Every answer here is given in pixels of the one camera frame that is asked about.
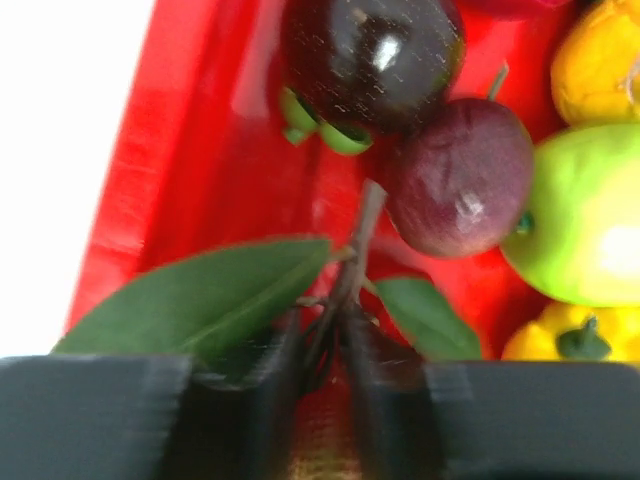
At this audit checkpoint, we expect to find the dark mangosteen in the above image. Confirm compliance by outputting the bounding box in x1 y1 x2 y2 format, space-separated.
280 1 466 155

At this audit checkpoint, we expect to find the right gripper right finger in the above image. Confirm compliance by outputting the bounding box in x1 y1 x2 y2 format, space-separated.
344 313 639 479

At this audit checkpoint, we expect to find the lychee bunch with leaves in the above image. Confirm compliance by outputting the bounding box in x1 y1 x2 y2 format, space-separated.
52 179 484 396

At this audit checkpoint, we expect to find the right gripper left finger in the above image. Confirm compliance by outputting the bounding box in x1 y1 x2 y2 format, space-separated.
1 312 300 479

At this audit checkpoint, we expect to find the green apple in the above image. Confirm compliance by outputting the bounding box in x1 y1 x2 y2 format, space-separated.
500 123 639 307

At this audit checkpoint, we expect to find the purple passion fruit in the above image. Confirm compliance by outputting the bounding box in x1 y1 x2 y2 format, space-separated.
386 65 534 258

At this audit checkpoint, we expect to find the yellow banana bunch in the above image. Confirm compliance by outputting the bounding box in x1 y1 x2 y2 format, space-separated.
550 1 639 125

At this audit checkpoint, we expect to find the yellow bell pepper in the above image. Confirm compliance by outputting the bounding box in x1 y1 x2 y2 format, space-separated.
501 302 639 363

